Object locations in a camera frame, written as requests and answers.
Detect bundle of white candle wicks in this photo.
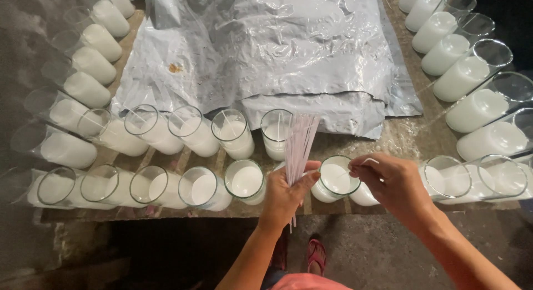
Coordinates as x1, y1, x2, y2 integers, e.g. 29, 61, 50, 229
284, 113, 321, 233

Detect person's pink shirt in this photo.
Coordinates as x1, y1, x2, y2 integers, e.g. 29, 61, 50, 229
271, 273, 353, 290

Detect red sandal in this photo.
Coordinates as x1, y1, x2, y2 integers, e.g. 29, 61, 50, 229
307, 239, 327, 276

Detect single white wick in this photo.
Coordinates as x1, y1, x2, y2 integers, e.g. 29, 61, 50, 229
336, 158, 380, 179

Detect crinkled silver plastic sheet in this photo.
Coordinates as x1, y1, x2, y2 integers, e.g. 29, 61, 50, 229
112, 0, 424, 140

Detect person's right hand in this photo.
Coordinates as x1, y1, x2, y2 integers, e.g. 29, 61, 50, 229
348, 153, 436, 233

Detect person's left hand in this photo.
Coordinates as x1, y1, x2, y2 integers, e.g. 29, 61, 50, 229
258, 160, 322, 234

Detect rows of glass wax candles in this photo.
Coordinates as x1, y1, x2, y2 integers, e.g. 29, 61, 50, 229
10, 0, 533, 211

